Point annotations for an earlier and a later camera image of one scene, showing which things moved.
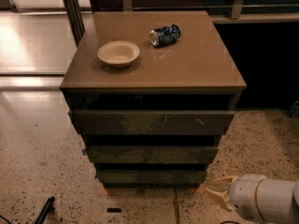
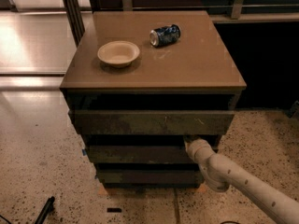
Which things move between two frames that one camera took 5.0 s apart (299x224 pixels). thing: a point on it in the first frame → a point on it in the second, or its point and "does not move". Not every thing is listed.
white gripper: [243, 194] → [193, 147]
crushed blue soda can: [164, 35] does not move
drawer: [151, 154] does not move
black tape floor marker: [113, 210] does not move
